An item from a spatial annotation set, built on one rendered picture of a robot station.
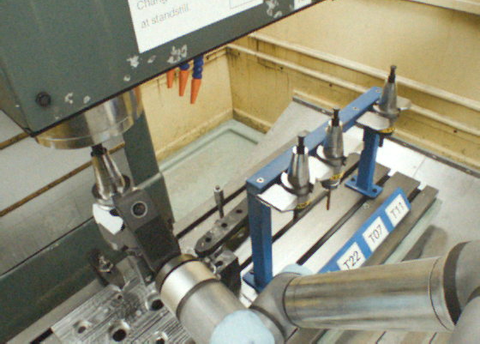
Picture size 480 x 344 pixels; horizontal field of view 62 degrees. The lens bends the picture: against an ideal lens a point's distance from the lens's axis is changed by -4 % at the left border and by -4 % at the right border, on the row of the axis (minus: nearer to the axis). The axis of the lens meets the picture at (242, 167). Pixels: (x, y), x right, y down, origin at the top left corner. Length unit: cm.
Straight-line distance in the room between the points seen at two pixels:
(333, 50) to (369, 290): 116
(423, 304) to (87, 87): 36
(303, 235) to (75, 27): 89
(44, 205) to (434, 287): 98
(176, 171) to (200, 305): 138
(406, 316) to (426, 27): 102
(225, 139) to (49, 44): 172
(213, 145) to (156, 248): 144
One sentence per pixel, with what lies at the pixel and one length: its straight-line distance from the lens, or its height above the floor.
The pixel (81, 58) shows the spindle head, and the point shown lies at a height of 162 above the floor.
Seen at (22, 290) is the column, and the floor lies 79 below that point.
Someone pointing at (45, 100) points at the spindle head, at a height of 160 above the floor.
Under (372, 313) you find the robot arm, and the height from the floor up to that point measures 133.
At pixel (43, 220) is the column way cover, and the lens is 122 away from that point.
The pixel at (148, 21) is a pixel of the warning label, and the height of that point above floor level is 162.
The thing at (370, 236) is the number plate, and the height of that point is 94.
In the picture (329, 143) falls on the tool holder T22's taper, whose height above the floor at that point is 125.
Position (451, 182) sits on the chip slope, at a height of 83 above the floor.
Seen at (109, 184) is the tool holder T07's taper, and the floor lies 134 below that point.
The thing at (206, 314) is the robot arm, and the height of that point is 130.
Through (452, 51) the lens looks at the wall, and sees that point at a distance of 134.
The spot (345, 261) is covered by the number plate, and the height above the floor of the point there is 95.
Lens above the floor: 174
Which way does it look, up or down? 39 degrees down
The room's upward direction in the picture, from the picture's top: 5 degrees counter-clockwise
